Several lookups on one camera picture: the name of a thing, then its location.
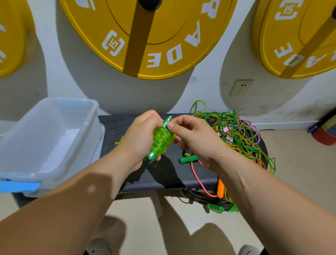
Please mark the person's left hand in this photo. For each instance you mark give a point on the person's left hand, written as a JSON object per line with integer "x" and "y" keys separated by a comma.
{"x": 136, "y": 136}

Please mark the person's right hand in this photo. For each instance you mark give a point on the person's right hand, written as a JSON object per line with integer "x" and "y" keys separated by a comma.
{"x": 202, "y": 139}

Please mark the clear plastic storage bin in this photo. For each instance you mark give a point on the clear plastic storage bin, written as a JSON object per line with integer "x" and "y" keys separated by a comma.
{"x": 47, "y": 136}

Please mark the person's left forearm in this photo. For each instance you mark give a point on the person's left forearm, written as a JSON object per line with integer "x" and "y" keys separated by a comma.
{"x": 57, "y": 205}

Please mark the person's right forearm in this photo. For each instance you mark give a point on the person's right forearm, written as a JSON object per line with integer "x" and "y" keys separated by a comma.
{"x": 283, "y": 210}

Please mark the person's left grey shoe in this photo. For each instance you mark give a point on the person's left grey shoe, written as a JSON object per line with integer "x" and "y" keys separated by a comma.
{"x": 99, "y": 247}

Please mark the black aerobic step platform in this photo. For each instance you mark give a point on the black aerobic step platform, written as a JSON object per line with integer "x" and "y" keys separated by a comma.
{"x": 157, "y": 173}

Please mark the translucent plastic lid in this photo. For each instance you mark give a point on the translucent plastic lid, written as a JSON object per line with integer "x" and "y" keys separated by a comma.
{"x": 97, "y": 152}

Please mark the large yellow weight plate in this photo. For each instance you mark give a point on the large yellow weight plate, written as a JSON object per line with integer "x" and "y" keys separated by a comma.
{"x": 168, "y": 31}

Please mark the red fire extinguisher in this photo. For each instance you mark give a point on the red fire extinguisher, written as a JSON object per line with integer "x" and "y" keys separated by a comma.
{"x": 325, "y": 134}

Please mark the blue plastic piece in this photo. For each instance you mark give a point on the blue plastic piece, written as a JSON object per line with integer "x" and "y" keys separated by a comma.
{"x": 18, "y": 186}

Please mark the white wall socket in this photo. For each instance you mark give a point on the white wall socket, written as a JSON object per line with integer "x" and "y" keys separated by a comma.
{"x": 241, "y": 88}

